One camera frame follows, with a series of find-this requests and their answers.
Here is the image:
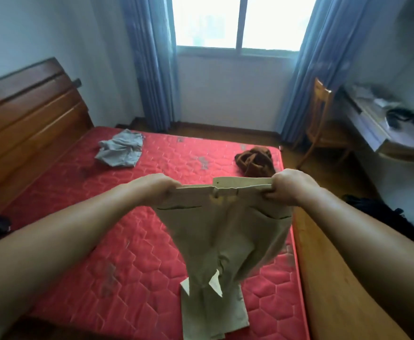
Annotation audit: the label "person's right hand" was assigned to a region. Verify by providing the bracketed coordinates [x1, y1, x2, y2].
[263, 169, 321, 208]

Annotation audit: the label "person's left hand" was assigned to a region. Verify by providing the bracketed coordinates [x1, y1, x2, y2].
[126, 173, 183, 208]

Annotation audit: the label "brown sweater with blue trim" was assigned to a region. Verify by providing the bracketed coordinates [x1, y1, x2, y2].
[234, 146, 277, 179]

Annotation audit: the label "grey trousers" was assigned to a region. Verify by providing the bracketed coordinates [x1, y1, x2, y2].
[94, 129, 145, 169]

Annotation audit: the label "beige shirt clothes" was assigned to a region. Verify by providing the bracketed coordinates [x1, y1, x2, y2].
[153, 177, 294, 340]

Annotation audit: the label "person's left forearm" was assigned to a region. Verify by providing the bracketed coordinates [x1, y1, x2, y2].
[0, 184, 138, 340]

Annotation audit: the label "person's right forearm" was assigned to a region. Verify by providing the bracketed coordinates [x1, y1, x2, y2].
[299, 187, 414, 340]

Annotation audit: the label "red quilted mattress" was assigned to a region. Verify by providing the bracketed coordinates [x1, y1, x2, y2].
[1, 126, 311, 340]

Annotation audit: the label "wooden chair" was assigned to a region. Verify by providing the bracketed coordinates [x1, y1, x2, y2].
[295, 77, 353, 170]

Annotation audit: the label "small wooden desk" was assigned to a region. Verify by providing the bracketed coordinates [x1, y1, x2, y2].
[338, 85, 414, 164]

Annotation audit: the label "white papers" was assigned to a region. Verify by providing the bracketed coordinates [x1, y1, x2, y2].
[350, 84, 401, 110]

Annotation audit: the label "blue curtain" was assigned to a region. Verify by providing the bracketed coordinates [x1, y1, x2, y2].
[118, 0, 182, 134]
[279, 0, 383, 144]

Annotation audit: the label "wooden headboard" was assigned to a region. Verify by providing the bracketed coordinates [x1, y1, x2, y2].
[0, 57, 411, 340]

